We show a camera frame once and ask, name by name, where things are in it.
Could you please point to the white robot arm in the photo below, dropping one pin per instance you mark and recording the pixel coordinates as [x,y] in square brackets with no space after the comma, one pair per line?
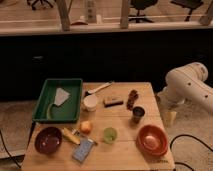
[186,82]

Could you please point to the white handled brush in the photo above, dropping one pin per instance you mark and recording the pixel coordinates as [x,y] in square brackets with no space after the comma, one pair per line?
[92,91]

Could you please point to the green plastic cup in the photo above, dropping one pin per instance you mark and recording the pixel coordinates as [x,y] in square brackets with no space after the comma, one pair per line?
[109,135]

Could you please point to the dark metal cup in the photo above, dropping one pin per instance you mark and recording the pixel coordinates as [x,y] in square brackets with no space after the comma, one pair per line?
[138,113]

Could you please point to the green plastic tray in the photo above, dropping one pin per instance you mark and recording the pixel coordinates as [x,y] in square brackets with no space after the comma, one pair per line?
[69,111]

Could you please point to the wooden block eraser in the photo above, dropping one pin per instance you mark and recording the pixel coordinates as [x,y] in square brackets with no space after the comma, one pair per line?
[112,101]

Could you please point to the wooden post middle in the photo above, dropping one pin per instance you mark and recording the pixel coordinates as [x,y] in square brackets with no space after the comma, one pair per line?
[124,20]

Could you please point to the grey cloth piece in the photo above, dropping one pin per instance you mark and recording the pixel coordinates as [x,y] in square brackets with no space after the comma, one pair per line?
[61,96]

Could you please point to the orange fruit toy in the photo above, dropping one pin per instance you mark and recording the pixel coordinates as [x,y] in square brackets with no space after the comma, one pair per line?
[86,127]

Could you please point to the purple bowl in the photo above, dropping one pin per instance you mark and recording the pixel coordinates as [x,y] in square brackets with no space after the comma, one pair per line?
[48,140]

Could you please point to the white egg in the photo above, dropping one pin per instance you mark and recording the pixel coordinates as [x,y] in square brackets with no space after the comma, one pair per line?
[151,142]

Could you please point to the black office chair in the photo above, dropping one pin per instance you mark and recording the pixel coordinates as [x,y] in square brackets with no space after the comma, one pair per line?
[140,5]

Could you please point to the wooden post left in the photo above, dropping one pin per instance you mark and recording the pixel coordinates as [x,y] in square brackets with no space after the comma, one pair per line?
[63,13]

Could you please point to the orange bowl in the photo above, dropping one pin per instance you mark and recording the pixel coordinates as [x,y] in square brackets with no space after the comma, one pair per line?
[156,132]

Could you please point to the wooden post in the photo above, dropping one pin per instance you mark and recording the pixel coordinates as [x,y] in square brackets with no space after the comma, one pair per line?
[63,13]
[124,20]

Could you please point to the blue sponge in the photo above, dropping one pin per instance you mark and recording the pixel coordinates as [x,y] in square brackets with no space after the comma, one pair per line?
[82,151]

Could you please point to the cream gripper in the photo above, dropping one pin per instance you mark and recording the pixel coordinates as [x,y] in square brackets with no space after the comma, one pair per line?
[168,117]

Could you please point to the green vegetable toy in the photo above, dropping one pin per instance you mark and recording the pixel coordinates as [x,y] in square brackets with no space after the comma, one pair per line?
[48,112]

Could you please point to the white round container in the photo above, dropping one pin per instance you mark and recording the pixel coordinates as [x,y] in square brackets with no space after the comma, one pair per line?
[90,103]

